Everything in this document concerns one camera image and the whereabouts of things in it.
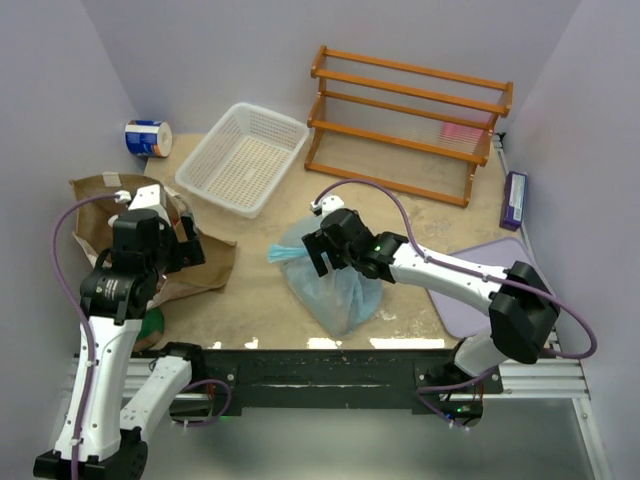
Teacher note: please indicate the purple box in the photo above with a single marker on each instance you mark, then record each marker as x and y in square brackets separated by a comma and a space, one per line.
[512, 208]

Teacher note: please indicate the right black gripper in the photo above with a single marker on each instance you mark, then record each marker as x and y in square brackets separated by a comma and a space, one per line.
[317, 241]

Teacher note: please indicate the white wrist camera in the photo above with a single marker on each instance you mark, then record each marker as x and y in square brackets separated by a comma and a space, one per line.
[326, 205]
[151, 197]

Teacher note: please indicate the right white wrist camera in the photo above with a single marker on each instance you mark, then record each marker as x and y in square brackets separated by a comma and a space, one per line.
[326, 205]

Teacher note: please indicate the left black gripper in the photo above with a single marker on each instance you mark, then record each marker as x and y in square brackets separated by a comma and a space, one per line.
[187, 240]

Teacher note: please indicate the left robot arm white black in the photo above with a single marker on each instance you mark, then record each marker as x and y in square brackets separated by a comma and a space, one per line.
[105, 437]

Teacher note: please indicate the green plastic bag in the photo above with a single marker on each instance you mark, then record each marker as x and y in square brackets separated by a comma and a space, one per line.
[152, 330]

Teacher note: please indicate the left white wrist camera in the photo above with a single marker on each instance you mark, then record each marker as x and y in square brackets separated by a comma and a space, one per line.
[151, 197]

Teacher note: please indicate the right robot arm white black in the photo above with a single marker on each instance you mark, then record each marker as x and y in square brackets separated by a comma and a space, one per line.
[514, 298]

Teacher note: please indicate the brown paper grocery bag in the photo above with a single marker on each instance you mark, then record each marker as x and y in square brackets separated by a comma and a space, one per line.
[93, 234]

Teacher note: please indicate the blue white paper roll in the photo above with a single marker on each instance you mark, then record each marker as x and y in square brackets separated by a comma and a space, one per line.
[148, 138]

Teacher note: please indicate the wooden orange shelf rack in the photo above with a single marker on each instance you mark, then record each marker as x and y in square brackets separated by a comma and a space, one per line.
[413, 129]

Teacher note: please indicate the black base frame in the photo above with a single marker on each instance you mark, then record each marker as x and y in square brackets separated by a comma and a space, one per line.
[228, 382]

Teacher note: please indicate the white plastic basket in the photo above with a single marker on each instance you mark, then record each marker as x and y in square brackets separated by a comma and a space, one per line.
[239, 163]

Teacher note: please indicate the light blue plastic bag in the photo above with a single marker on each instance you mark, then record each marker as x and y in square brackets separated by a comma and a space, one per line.
[339, 301]

